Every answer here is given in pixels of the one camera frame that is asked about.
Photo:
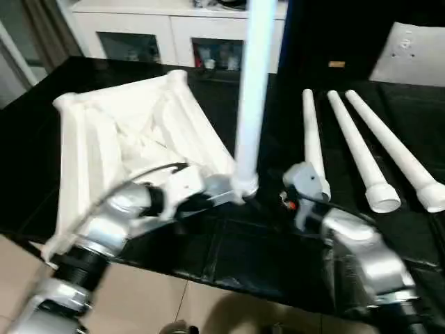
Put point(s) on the white plastic table top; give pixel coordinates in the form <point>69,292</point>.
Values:
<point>121,121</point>

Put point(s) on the white plastic table leg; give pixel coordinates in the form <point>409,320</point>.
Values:
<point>253,87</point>
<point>311,132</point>
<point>400,153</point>
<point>361,156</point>

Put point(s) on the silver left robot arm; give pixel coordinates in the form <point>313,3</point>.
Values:
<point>111,215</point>

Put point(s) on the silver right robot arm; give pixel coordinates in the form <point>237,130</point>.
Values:
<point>365,250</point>

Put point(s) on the white panel with screw holes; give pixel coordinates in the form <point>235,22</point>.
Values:
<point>413,59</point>

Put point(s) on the white glass-door cabinet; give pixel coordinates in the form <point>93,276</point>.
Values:
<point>139,21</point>

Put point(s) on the dark grey cap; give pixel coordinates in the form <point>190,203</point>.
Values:
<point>233,3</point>

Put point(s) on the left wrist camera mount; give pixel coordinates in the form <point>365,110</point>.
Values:
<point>184,181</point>

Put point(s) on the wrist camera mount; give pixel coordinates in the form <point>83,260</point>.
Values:
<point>306,177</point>
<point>184,181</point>

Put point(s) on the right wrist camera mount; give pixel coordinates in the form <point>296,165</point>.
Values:
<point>306,177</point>

